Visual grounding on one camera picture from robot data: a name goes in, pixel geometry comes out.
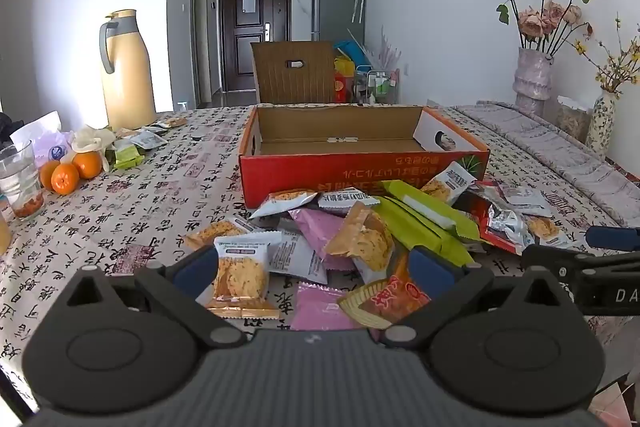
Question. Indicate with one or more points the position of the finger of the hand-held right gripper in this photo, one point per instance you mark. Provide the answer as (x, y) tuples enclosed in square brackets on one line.
[(615, 238)]

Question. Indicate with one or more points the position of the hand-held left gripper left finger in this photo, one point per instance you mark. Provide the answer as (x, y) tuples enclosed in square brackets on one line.
[(195, 266)]

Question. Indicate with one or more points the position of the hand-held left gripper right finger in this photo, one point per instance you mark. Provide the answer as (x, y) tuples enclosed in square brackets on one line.
[(431, 268)]

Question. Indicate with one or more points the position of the white rice cracker packet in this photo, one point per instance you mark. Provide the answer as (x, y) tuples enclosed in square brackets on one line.
[(240, 267)]

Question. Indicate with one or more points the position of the red orange snack packet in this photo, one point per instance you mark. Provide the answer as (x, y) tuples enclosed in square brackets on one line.
[(395, 299)]

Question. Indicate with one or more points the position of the green snack packet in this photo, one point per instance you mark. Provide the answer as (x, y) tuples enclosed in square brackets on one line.
[(425, 207), (425, 238)]

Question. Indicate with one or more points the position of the pile of snack packets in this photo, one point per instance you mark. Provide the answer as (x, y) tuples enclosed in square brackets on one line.
[(350, 227)]

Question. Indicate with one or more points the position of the red orange cardboard box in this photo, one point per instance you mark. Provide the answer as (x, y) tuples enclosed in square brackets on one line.
[(320, 127)]

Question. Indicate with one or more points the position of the red foil snack bag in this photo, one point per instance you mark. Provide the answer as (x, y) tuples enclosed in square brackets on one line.
[(492, 219)]

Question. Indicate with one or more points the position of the grey pink quilted blanket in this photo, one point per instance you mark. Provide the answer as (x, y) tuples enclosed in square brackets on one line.
[(560, 152)]

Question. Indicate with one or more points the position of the floral ceramic vase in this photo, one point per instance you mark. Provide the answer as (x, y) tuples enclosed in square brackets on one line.
[(600, 127)]

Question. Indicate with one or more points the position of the pink snack packet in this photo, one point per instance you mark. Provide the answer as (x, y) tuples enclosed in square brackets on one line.
[(320, 227), (317, 307)]

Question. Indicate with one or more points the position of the small green packet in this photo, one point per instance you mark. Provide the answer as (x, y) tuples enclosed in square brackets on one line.
[(129, 157)]

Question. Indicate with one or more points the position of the small white sachet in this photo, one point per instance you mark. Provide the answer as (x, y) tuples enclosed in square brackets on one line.
[(149, 139)]

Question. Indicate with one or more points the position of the small brown print sachet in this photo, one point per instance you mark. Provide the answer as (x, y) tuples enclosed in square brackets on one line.
[(176, 122)]

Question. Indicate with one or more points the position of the orange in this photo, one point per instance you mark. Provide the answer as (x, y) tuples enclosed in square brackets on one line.
[(89, 164), (47, 174), (65, 179)]

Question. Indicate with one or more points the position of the yellow flower branches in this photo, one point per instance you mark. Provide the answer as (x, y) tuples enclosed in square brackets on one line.
[(617, 67)]

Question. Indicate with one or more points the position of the pink textured vase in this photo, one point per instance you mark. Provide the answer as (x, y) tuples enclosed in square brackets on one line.
[(532, 82)]

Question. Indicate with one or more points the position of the glass cup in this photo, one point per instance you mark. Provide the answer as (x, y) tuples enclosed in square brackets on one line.
[(20, 187)]

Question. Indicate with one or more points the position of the white purple plastic bag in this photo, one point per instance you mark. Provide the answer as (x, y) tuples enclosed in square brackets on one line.
[(42, 142)]

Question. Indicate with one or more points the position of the red gift box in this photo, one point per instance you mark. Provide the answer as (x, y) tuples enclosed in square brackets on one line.
[(344, 89)]

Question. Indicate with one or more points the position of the yellow thermos jug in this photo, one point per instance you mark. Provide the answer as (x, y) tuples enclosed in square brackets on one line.
[(127, 72)]

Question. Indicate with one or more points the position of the yellow bag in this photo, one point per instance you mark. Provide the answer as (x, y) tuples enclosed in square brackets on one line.
[(345, 67)]

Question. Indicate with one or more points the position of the pale purple dried grass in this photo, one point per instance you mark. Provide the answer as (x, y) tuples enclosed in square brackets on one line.
[(385, 49)]

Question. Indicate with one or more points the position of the dark brown door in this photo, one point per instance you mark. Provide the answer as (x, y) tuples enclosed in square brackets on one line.
[(252, 42)]

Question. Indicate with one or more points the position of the blue plastic tub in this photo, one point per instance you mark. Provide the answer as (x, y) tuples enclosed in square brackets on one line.
[(350, 51)]

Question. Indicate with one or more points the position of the black bag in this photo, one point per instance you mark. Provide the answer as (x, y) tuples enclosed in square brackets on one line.
[(7, 129)]

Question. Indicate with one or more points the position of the white interior door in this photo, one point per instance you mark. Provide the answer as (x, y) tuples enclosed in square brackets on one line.
[(199, 32)]

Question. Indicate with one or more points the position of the white paper notice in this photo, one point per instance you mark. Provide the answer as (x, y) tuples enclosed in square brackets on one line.
[(248, 2)]

